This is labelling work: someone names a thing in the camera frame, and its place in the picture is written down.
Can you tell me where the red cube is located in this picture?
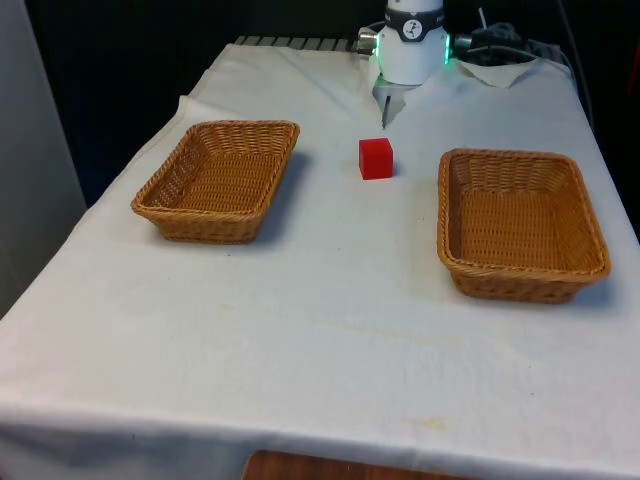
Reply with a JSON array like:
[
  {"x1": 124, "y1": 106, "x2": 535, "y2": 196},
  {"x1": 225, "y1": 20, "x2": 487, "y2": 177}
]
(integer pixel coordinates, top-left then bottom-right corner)
[{"x1": 358, "y1": 137, "x2": 395, "y2": 181}]

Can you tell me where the wicker basket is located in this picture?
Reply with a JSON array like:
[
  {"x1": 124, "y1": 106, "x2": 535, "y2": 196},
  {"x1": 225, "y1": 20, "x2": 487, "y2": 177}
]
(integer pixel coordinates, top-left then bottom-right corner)
[
  {"x1": 130, "y1": 119, "x2": 302, "y2": 245},
  {"x1": 436, "y1": 147, "x2": 613, "y2": 306}
]

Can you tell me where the pale locker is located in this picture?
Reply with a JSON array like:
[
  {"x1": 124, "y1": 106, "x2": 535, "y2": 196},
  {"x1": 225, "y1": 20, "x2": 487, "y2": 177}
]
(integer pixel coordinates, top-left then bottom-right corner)
[{"x1": 0, "y1": 0, "x2": 87, "y2": 321}]

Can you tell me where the black cable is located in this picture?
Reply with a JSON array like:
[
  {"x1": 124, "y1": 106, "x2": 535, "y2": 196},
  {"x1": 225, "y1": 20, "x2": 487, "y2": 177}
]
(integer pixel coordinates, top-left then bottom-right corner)
[{"x1": 517, "y1": 37, "x2": 597, "y2": 127}]

